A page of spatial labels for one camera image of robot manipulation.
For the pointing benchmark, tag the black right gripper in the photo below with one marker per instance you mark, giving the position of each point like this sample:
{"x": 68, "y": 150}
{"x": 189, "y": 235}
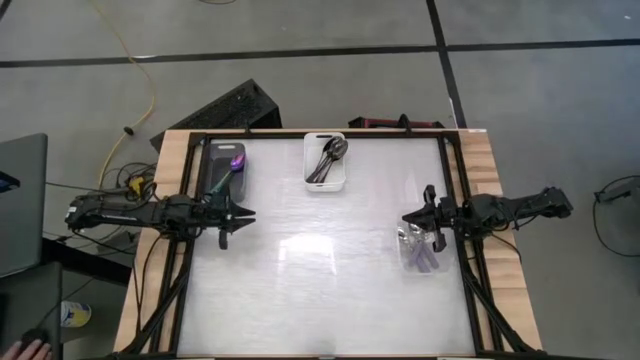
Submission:
{"x": 447, "y": 215}

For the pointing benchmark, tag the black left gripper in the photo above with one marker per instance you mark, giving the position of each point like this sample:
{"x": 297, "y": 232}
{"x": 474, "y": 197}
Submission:
{"x": 217, "y": 215}

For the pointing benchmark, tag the iridescent rainbow spoon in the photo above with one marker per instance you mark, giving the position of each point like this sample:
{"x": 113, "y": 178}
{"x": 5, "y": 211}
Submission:
{"x": 237, "y": 161}

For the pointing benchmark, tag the chrome dome foreground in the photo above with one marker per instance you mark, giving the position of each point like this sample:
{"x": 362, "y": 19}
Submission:
{"x": 322, "y": 175}

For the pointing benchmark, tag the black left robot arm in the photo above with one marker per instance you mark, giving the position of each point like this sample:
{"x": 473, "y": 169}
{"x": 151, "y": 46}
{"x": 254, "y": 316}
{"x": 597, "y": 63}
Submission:
{"x": 125, "y": 214}

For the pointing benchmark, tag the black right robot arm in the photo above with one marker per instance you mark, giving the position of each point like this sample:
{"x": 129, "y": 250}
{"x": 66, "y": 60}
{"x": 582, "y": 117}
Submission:
{"x": 515, "y": 206}

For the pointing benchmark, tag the clear plastic bin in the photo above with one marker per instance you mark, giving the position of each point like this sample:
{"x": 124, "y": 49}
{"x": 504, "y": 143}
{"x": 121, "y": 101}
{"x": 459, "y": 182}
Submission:
{"x": 407, "y": 255}

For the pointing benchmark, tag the dark gray plastic bin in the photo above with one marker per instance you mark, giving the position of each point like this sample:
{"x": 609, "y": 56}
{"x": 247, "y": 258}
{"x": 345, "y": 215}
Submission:
{"x": 220, "y": 165}

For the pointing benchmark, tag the white plastic bin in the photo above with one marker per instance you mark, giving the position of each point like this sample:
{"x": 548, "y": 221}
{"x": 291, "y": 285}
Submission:
{"x": 325, "y": 186}

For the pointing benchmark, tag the red black clamp tool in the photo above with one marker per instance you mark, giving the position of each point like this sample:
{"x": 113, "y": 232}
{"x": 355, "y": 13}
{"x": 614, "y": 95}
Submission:
{"x": 380, "y": 122}

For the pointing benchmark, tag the black perforated box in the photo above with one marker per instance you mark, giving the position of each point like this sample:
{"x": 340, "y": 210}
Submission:
{"x": 225, "y": 107}

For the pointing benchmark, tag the yellow white can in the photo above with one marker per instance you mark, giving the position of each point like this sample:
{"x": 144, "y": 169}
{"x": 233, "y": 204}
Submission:
{"x": 75, "y": 314}

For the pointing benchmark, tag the gray floor device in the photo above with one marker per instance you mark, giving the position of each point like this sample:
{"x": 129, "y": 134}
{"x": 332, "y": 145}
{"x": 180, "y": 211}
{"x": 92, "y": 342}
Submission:
{"x": 622, "y": 189}

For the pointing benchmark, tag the gray laptop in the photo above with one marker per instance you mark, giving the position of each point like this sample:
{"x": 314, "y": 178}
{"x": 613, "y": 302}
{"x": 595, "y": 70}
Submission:
{"x": 22, "y": 225}

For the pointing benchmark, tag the black desk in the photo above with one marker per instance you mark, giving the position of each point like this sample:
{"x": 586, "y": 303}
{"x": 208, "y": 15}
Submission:
{"x": 30, "y": 300}

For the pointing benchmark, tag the blue object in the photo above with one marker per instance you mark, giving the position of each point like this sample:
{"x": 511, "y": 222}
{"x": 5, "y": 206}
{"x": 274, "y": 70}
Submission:
{"x": 7, "y": 182}

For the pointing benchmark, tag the black computer mouse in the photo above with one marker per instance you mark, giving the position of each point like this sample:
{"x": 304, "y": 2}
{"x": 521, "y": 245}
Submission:
{"x": 32, "y": 336}

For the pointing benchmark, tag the person's hand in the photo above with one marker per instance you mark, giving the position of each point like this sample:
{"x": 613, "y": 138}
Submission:
{"x": 25, "y": 352}

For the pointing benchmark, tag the black aluminium table frame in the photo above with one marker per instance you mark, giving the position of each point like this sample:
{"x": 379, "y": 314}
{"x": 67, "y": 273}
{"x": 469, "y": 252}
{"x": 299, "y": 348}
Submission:
{"x": 275, "y": 134}

